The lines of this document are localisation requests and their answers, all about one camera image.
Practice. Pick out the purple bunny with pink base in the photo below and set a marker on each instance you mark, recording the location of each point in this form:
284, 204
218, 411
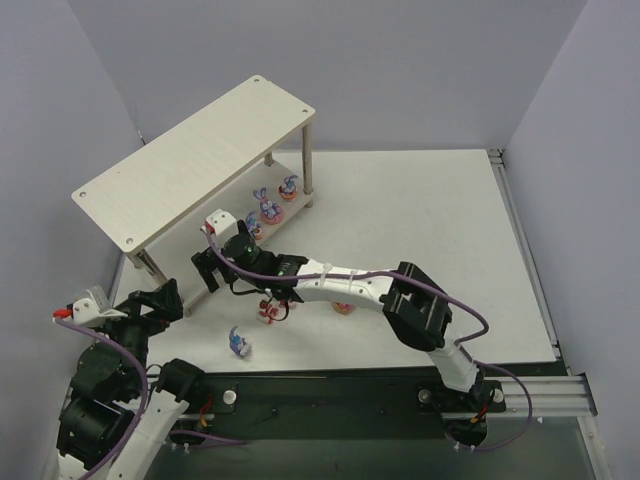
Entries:
254, 227

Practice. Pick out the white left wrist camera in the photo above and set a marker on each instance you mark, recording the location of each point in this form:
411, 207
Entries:
91, 310

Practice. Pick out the pink striped bear with strawberry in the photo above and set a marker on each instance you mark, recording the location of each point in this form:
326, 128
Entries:
268, 312

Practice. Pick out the white wooden two-tier shelf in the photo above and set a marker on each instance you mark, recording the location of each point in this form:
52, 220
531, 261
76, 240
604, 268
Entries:
153, 203

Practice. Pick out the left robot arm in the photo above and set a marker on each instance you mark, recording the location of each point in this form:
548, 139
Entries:
116, 419

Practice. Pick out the purple bunny with blue bow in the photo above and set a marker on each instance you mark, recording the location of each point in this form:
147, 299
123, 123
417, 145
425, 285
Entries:
238, 344

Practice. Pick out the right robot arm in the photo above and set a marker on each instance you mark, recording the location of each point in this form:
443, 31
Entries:
421, 315

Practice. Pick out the pink bear on tan donut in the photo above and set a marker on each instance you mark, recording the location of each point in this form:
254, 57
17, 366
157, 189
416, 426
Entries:
343, 308

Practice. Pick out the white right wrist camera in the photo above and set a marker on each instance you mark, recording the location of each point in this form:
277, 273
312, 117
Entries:
221, 226

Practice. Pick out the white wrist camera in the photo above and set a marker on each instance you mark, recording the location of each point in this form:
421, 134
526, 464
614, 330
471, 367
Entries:
91, 310
221, 226

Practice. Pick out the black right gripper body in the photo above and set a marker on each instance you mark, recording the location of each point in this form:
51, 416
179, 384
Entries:
213, 265

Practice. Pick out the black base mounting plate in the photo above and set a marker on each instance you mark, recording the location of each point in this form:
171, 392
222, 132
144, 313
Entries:
354, 404

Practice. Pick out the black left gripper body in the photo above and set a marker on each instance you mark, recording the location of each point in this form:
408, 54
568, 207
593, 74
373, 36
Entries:
138, 305

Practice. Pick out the aluminium frame rail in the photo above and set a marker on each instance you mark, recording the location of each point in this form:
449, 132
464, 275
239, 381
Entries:
551, 396

